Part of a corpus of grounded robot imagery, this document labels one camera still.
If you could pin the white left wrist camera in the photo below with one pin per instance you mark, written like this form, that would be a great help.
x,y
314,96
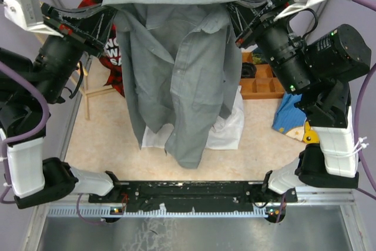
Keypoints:
x,y
27,14

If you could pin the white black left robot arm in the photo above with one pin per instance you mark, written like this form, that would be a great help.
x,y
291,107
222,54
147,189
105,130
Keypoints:
x,y
29,87

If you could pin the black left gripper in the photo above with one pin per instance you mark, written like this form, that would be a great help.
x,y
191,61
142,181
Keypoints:
x,y
93,27

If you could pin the wooden compartment tray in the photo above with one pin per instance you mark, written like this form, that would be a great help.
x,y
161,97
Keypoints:
x,y
264,86

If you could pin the rolled black tie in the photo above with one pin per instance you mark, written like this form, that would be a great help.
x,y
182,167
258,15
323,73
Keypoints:
x,y
248,70

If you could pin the white shirt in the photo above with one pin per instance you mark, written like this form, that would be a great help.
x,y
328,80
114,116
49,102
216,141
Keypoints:
x,y
225,134

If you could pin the red black plaid shirt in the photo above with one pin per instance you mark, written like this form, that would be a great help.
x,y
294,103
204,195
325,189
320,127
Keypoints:
x,y
112,57

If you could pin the light blue pikachu cloth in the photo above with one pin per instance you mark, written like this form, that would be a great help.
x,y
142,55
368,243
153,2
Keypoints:
x,y
292,122

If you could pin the rolled green blue tie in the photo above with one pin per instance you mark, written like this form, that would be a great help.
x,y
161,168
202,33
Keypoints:
x,y
258,58

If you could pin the grey button shirt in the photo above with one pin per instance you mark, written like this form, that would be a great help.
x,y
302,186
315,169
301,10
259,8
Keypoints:
x,y
180,66

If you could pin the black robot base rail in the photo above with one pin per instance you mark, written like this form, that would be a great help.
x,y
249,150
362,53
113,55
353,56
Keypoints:
x,y
199,196

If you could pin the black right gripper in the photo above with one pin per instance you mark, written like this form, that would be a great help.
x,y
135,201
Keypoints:
x,y
241,24

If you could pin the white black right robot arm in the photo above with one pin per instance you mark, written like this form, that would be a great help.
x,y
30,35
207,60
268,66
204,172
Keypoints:
x,y
320,73

